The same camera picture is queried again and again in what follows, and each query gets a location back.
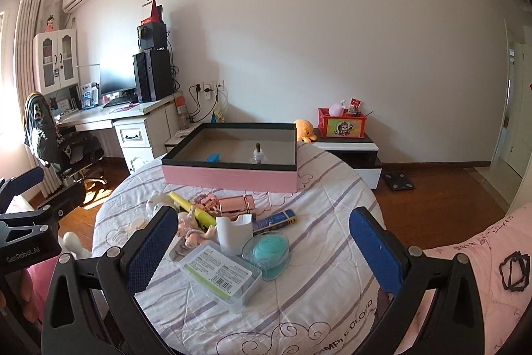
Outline pink doll figure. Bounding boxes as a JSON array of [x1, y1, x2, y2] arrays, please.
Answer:
[[177, 212, 217, 250]]

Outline clear green card box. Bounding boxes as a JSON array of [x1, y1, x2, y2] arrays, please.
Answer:
[[179, 241, 262, 312]]

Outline yellow highlighter marker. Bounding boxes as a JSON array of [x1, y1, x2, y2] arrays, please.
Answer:
[[169, 192, 216, 232]]

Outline white plastic cup holder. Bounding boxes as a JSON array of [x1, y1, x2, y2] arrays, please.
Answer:
[[216, 214, 253, 256]]

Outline rose gold metallic cylinder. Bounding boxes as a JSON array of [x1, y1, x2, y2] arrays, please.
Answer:
[[217, 195, 256, 221]]

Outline teal round case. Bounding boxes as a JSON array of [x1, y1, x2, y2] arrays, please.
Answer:
[[242, 232, 290, 281]]

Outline clear glass diffuser bottle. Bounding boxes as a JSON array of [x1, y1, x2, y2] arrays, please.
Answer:
[[251, 142, 267, 164]]

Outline left hand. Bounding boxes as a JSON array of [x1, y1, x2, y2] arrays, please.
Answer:
[[7, 267, 44, 323]]

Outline black office chair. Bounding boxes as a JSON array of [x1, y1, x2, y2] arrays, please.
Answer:
[[24, 92, 107, 187]]

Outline pink blanket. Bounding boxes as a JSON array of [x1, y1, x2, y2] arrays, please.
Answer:
[[396, 205, 531, 354]]

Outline black folded glasses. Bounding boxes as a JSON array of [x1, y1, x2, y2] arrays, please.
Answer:
[[499, 251, 531, 292]]

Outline striped white bedspread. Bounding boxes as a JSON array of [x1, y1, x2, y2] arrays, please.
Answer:
[[91, 142, 388, 355]]

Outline white desk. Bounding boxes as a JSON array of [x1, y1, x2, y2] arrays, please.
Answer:
[[59, 95, 179, 173]]

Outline white glass door cabinet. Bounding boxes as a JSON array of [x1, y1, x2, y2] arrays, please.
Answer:
[[33, 29, 78, 94]]

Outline computer monitor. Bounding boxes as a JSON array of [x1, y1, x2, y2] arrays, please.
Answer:
[[99, 61, 136, 95]]

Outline black bathroom scale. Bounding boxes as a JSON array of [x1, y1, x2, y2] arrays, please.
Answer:
[[382, 172, 415, 192]]

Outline black computer tower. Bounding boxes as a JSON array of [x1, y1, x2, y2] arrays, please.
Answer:
[[133, 49, 174, 103]]

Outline blue yellow lighter box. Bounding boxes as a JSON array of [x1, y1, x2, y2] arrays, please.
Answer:
[[252, 209, 297, 235]]

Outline black speaker box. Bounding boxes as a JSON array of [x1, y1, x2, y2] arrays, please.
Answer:
[[137, 22, 168, 51]]

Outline white black nightstand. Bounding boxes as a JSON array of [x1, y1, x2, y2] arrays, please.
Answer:
[[164, 125, 383, 190]]

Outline pink storage box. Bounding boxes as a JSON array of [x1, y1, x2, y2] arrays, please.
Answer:
[[161, 122, 299, 193]]

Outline red toy crate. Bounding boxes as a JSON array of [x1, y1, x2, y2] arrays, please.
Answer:
[[318, 108, 367, 139]]

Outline orange octopus plush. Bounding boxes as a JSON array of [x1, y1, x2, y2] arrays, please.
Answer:
[[294, 119, 317, 143]]

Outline pink plush toy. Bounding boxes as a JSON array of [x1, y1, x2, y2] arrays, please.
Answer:
[[327, 100, 346, 117]]

